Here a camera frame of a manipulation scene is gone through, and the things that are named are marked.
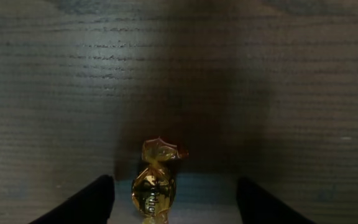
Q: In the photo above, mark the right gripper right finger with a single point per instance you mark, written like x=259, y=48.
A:
x=259, y=208

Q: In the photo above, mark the gold wrapped candy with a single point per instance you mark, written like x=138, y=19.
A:
x=154, y=189

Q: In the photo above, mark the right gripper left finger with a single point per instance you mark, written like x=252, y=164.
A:
x=85, y=205

